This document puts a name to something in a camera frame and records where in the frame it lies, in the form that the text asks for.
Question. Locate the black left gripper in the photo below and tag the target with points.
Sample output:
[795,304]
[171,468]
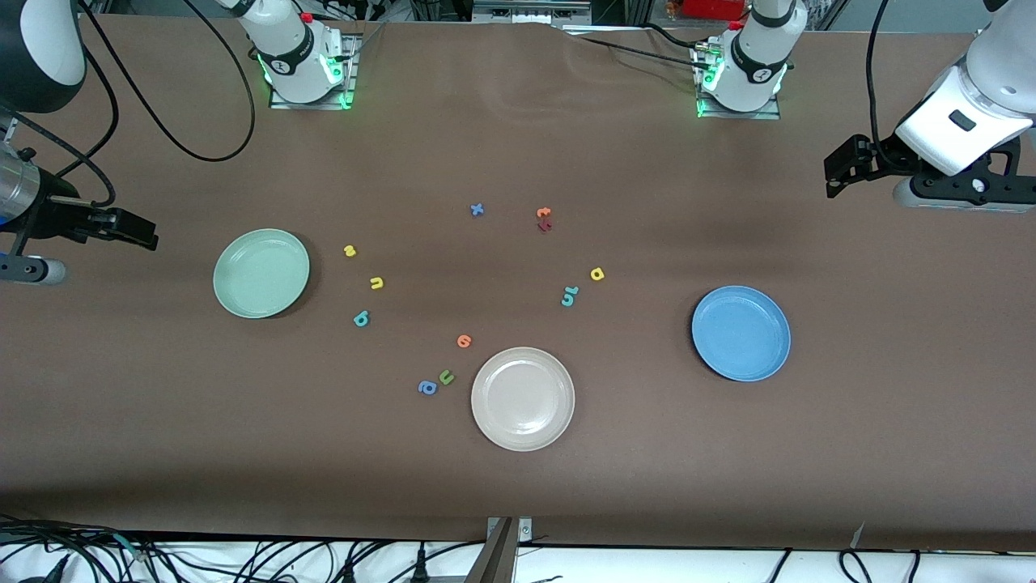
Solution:
[881,157]

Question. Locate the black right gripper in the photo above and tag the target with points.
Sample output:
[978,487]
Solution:
[58,217]

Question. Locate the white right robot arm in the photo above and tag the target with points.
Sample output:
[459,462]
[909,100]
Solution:
[291,48]

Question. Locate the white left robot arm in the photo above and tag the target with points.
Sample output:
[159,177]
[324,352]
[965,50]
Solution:
[761,48]

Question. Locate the pale green plate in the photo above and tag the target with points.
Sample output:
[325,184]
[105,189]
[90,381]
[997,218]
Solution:
[261,274]

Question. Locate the blue plate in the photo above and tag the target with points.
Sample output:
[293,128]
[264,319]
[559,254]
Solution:
[740,334]

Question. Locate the red object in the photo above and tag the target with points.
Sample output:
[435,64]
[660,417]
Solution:
[712,8]

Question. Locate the teal letter g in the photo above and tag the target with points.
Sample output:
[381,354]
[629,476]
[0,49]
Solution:
[361,319]

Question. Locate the blue foam letter a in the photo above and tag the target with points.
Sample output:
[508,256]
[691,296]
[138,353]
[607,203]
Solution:
[427,388]

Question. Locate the silver equipment box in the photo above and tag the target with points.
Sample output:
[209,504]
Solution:
[530,10]

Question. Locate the beige plate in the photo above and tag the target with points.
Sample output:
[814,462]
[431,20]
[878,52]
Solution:
[523,398]

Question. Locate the brown table cover sheet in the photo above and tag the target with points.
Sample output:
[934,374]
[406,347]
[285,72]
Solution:
[518,486]

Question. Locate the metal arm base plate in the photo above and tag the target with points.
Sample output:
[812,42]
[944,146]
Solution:
[773,115]
[350,81]

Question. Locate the aluminium table bracket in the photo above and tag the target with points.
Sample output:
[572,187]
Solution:
[498,551]

